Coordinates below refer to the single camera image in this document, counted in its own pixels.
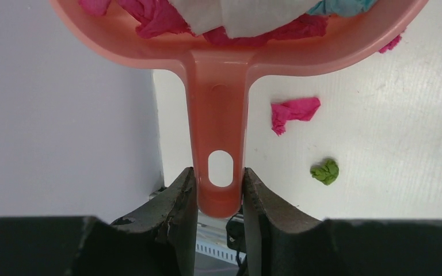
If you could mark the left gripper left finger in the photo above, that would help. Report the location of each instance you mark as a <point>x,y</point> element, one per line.
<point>158,238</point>

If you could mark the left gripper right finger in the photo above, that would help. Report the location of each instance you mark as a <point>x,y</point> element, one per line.
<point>282,240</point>

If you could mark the pink plastic dustpan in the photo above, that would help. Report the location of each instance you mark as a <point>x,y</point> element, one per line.
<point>217,79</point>

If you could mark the white paper scrap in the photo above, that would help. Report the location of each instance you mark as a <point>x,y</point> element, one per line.
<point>242,18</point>

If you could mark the cyan paper scrap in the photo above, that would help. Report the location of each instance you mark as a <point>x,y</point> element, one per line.
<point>342,8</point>

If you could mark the green paper scrap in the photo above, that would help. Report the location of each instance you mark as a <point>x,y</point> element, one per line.
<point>326,172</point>

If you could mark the left white cable duct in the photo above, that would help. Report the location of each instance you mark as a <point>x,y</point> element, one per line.
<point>213,242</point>

